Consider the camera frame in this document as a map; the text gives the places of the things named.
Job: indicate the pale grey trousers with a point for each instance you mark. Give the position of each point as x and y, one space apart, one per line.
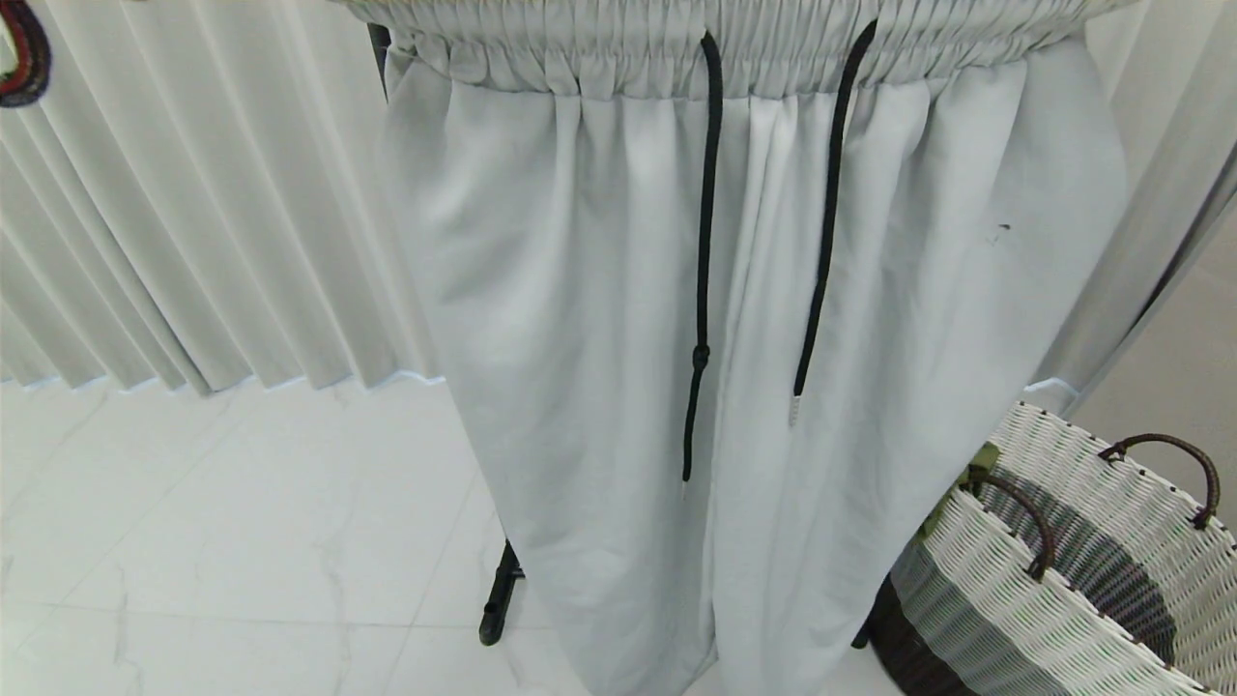
580 290

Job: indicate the green garment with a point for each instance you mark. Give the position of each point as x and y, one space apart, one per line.
984 458

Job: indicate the black clothes rack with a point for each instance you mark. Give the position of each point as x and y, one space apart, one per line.
498 599

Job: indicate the white laundry basket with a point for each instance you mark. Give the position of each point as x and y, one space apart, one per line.
995 599

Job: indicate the white curtain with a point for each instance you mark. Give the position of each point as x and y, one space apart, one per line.
193 193

